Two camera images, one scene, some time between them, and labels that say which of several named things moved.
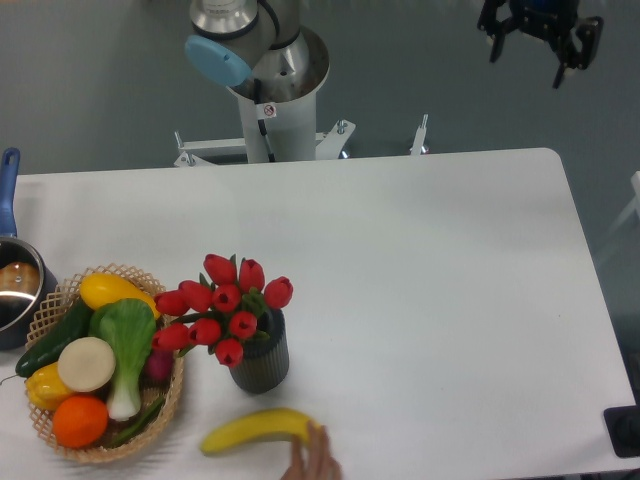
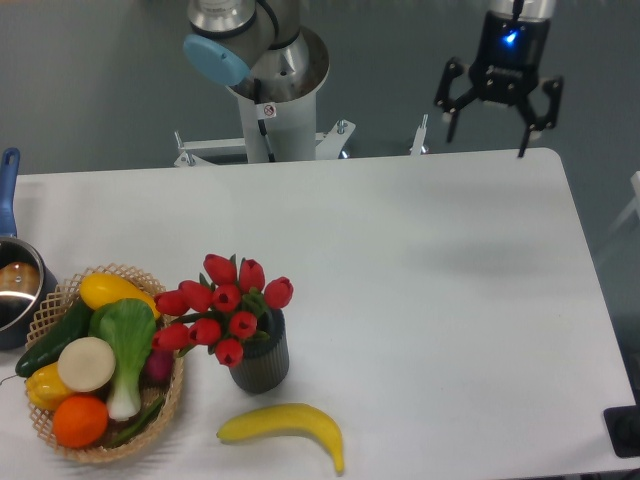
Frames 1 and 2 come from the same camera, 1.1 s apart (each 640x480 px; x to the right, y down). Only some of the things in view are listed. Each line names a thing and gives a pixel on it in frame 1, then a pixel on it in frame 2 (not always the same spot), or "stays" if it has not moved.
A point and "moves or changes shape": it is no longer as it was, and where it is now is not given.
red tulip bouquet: (223, 310) stays
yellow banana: (276, 424) moves or changes shape
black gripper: (549, 18) -> (510, 55)
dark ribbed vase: (265, 364) stays
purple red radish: (160, 364) stays
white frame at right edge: (635, 182) stays
